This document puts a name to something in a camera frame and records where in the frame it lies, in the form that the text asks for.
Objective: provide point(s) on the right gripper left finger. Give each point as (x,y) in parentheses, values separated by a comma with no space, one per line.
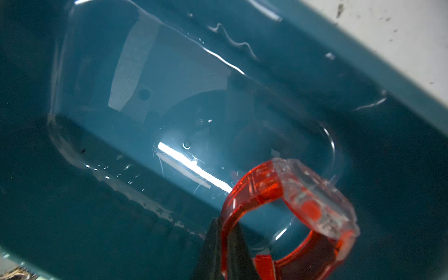
(209,264)

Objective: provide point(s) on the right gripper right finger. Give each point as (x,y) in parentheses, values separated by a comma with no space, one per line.
(240,265)

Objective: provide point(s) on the red transparent watch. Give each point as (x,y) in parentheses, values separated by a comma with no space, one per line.
(311,225)

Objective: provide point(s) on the teal storage box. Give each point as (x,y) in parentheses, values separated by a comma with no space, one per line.
(125,125)

